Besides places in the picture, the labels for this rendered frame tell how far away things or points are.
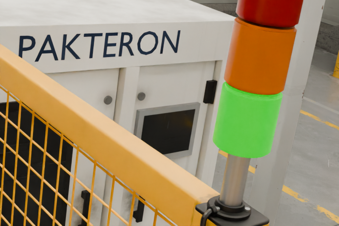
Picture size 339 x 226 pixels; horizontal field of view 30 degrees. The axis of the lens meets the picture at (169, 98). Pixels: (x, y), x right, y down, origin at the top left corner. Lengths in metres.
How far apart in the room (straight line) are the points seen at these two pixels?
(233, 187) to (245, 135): 0.06
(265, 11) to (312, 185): 5.33
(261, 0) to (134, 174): 0.25
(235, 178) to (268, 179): 2.80
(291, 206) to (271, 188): 1.98
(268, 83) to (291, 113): 2.74
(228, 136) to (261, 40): 0.08
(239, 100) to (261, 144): 0.04
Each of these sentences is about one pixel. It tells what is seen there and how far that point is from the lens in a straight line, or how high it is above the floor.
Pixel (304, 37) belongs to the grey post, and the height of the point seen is 1.74.
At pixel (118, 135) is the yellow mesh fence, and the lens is 0.68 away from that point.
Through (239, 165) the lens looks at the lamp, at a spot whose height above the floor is 2.15.
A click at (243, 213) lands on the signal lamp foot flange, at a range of 0.56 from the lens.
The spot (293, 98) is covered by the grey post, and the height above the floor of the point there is 1.43.
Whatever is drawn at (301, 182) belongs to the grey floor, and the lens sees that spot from 5.80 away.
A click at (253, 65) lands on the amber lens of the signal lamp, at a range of 0.49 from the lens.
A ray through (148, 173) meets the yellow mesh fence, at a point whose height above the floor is 2.09.
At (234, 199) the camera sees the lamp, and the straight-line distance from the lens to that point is 0.55.
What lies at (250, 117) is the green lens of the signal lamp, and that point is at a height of 2.20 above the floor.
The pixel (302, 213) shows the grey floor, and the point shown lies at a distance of 5.27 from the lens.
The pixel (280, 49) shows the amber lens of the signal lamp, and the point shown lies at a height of 2.25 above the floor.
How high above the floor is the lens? 2.36
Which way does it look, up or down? 19 degrees down
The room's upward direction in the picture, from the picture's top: 9 degrees clockwise
